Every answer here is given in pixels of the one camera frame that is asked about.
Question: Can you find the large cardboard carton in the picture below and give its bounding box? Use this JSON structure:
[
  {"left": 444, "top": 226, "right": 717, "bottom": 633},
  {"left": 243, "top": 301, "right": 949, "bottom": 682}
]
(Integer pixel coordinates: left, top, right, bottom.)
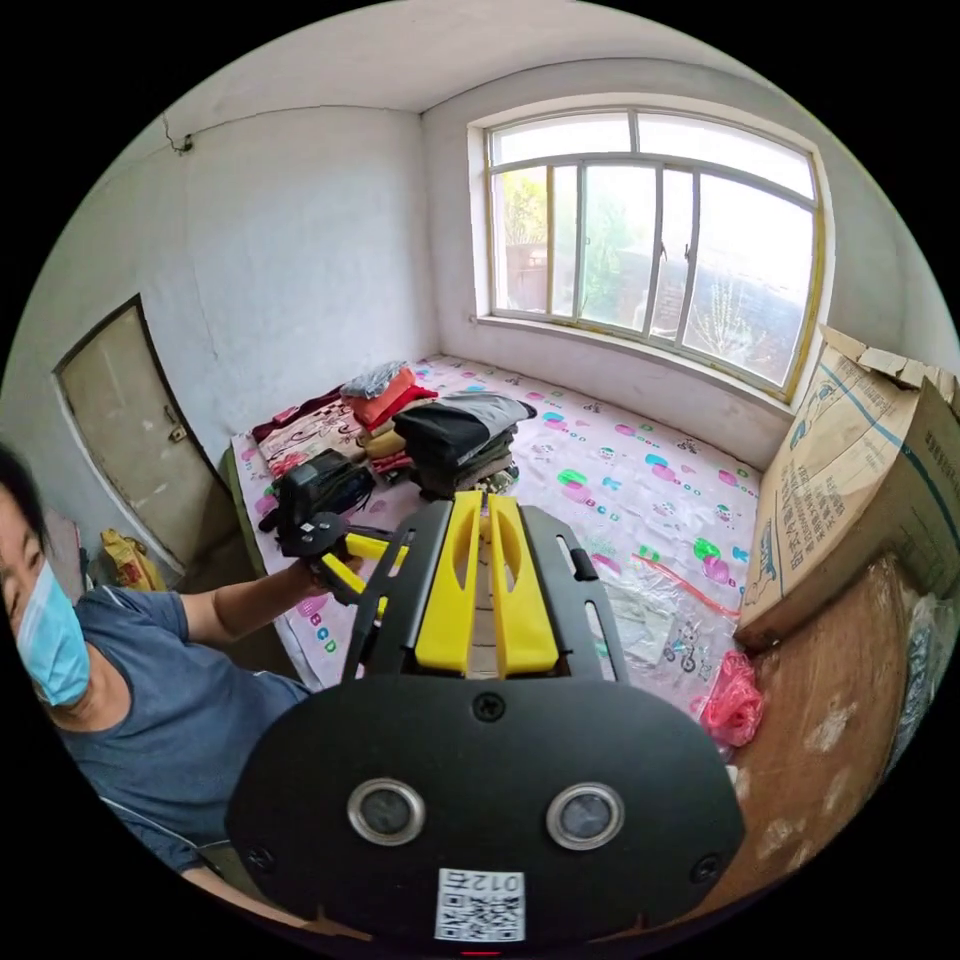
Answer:
[{"left": 733, "top": 322, "right": 960, "bottom": 652}]

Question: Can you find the red patterned folded blanket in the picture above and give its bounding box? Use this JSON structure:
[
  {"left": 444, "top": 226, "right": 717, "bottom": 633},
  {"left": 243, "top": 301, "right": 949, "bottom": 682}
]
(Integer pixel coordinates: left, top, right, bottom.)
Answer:
[{"left": 249, "top": 385, "right": 370, "bottom": 480}]

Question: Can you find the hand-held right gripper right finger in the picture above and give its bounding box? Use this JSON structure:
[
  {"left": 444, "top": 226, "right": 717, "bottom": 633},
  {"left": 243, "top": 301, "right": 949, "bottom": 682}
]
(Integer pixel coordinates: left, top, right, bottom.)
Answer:
[{"left": 488, "top": 494, "right": 561, "bottom": 679}]

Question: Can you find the pile of clothes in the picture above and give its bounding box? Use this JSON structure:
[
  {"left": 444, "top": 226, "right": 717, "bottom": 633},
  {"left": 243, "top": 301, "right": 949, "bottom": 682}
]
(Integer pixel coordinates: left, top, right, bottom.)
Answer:
[{"left": 339, "top": 359, "right": 540, "bottom": 502}]

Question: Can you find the window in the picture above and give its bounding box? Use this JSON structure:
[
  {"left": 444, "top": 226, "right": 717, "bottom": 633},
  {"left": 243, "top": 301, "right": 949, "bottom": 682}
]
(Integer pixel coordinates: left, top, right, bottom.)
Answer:
[{"left": 464, "top": 103, "right": 828, "bottom": 406}]

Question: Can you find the clear printed plastic bag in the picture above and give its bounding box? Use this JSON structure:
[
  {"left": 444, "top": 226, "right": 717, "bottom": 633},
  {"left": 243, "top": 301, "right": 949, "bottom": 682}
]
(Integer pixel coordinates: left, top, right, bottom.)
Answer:
[{"left": 592, "top": 551, "right": 742, "bottom": 685}]

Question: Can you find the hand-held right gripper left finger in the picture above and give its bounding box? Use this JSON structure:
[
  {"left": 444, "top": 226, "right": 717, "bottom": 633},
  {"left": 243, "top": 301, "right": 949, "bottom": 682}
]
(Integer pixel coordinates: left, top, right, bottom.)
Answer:
[{"left": 414, "top": 491, "right": 484, "bottom": 670}]

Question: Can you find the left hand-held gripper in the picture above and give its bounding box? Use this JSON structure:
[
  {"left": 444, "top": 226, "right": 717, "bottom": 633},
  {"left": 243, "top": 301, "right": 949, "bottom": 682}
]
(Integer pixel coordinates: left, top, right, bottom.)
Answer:
[{"left": 258, "top": 509, "right": 411, "bottom": 619}]

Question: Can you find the bed with pink printed sheet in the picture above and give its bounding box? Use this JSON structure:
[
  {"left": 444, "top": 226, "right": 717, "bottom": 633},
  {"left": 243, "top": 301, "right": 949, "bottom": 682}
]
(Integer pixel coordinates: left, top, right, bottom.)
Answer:
[{"left": 227, "top": 353, "right": 765, "bottom": 718}]

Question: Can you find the yellow bag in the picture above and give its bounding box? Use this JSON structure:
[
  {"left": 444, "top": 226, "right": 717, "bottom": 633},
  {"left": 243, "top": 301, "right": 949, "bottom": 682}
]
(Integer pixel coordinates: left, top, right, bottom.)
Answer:
[{"left": 98, "top": 527, "right": 169, "bottom": 595}]

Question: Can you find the beige door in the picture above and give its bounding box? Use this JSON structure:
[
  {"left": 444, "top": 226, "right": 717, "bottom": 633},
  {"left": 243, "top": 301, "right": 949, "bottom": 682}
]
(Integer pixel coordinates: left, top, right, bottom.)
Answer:
[{"left": 52, "top": 293, "right": 235, "bottom": 577}]

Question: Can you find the person's body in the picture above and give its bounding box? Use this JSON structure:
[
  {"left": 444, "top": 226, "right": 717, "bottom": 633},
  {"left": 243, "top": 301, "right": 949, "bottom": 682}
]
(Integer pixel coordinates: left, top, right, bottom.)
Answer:
[{"left": 0, "top": 442, "right": 316, "bottom": 931}]

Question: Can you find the pink plastic bag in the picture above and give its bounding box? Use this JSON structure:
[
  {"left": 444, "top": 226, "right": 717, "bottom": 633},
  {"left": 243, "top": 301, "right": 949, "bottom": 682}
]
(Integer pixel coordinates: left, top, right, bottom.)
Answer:
[{"left": 688, "top": 648, "right": 766, "bottom": 749}]

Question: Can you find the person's left hand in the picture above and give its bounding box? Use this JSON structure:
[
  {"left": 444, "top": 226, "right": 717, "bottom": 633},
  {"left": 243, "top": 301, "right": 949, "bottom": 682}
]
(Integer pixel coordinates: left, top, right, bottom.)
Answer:
[{"left": 287, "top": 557, "right": 354, "bottom": 601}]

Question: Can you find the person's left forearm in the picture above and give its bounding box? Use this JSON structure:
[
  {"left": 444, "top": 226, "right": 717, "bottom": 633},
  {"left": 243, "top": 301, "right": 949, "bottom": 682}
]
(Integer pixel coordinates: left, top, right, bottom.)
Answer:
[{"left": 178, "top": 566, "right": 313, "bottom": 643}]

